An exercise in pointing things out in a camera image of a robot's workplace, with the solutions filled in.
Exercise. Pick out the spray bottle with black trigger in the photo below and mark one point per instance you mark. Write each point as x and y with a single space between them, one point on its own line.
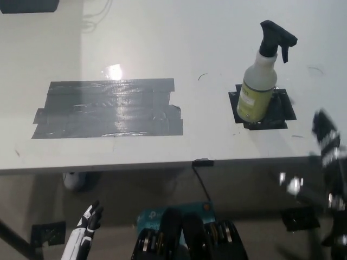
254 89

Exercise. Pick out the small black tape square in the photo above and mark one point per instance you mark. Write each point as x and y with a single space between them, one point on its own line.
279 113

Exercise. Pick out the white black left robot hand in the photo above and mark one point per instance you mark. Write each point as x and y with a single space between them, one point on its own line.
81 233

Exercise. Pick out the dark flat rectangular object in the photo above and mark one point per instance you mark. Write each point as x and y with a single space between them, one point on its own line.
27 5

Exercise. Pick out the large grey tape patch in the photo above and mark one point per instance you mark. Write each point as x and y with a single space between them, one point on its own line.
95 113

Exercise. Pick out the grey metal table leg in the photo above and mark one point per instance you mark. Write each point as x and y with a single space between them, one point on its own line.
19 238

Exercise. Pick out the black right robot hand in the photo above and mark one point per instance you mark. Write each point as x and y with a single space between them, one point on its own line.
326 135

